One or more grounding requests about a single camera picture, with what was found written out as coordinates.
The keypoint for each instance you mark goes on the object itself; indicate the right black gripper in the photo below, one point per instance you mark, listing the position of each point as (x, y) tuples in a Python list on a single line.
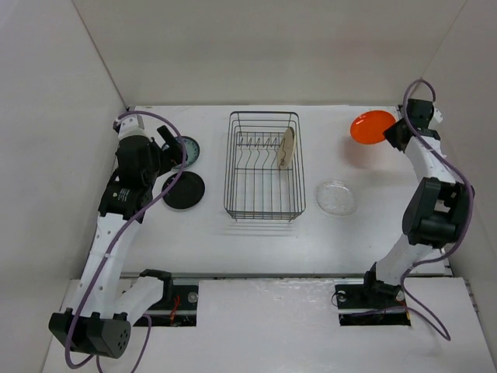
[(390, 134)]

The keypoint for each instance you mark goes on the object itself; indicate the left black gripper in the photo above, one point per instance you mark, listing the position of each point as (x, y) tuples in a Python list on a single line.
[(164, 132)]

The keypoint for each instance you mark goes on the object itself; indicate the orange plate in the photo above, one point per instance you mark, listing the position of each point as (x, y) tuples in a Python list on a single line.
[(368, 128)]

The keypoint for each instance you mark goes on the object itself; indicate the cream patterned plate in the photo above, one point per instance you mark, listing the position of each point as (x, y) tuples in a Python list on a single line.
[(287, 148)]

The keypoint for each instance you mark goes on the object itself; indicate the clear glass plate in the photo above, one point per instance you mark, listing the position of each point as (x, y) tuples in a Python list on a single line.
[(335, 197)]

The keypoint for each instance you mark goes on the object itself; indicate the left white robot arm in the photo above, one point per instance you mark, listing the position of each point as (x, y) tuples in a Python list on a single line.
[(98, 321)]

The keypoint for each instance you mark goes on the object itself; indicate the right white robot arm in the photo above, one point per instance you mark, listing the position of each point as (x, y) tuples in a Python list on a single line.
[(439, 208)]

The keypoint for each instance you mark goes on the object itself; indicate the blue floral plate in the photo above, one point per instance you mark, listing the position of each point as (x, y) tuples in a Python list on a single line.
[(192, 150)]

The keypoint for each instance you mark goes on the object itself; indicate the black plate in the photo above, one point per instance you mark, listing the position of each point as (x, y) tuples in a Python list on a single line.
[(187, 192)]

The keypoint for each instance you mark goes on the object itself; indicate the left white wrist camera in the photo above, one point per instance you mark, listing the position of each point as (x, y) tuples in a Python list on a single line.
[(129, 126)]

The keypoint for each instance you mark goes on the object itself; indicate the dark wire dish rack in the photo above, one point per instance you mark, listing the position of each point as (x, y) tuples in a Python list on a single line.
[(254, 186)]

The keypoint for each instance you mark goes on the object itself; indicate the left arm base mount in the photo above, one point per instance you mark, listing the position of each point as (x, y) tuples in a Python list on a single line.
[(178, 308)]

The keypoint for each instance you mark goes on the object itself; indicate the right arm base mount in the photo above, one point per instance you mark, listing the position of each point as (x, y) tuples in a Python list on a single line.
[(360, 306)]

